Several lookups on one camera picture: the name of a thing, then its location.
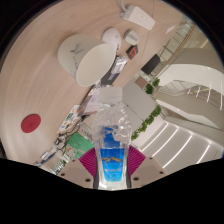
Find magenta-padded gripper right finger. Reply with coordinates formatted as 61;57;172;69
125;145;168;188

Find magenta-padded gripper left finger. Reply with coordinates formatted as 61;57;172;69
57;147;98;189

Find clear blue-labelled water bottle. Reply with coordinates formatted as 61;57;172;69
90;86;133;191

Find ceiling light strips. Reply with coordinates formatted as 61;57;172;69
139;121;214;169

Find colourful sticker sheet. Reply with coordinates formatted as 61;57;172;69
57;104;81;134

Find flat round red coaster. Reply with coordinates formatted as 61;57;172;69
20;113;42;134

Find white open booklet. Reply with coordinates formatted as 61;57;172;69
78;94;101;116

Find white cabinet with plants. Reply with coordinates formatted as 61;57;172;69
121;77;163;141

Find black chair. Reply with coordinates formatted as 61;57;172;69
140;54;162;76

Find black notebook with packet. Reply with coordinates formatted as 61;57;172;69
99;54;129;86

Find white mug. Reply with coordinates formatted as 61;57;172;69
57;33;118;88

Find small white round device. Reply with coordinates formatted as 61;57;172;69
123;29;140;46

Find white computer mouse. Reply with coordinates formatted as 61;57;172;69
101;27;122;51

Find white power strip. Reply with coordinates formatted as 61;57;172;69
119;4;157;31

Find tangled black cables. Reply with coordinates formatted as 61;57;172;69
53;126;81;158

